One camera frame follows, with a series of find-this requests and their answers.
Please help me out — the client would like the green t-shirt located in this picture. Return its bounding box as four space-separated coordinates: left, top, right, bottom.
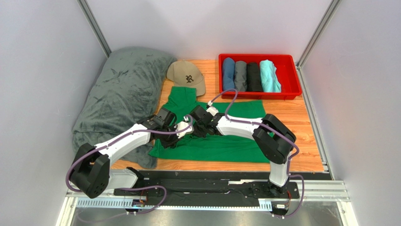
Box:
149 86 269 163

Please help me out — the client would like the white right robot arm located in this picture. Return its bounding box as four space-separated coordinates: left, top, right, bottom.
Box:
190 105 296 188

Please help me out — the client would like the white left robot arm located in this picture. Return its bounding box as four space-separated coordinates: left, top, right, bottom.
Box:
65 110 193 199

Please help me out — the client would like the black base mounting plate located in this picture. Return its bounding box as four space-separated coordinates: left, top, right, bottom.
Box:
113 170 300 208

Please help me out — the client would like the tan baseball cap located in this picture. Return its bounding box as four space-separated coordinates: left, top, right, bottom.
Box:
166 60 206 97

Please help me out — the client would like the grey rolled t-shirt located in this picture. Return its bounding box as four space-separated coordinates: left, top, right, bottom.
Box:
234 61 247 92

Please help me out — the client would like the blue rolled t-shirt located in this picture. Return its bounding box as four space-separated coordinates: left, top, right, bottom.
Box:
222 57 235 91

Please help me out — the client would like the black rolled t-shirt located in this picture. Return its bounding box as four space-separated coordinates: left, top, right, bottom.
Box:
247 62 263 92

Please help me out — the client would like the grey plush pillow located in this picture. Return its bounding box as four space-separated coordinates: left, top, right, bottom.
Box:
72 47 177 153

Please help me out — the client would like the turquoise rolled t-shirt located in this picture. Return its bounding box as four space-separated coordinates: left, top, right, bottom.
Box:
259 60 281 93

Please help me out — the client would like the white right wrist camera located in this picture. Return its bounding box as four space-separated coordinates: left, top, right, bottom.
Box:
206 101 219 116

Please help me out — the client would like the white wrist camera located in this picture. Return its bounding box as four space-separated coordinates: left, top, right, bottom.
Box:
206 101 219 116
176 115 194 139

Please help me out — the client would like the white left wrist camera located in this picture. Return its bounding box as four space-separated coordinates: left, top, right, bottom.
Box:
176 115 194 139

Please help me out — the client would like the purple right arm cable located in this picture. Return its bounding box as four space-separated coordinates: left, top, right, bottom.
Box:
209 89 305 218

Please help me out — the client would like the aluminium frame rail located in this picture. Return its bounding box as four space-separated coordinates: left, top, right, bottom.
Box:
57 171 358 226

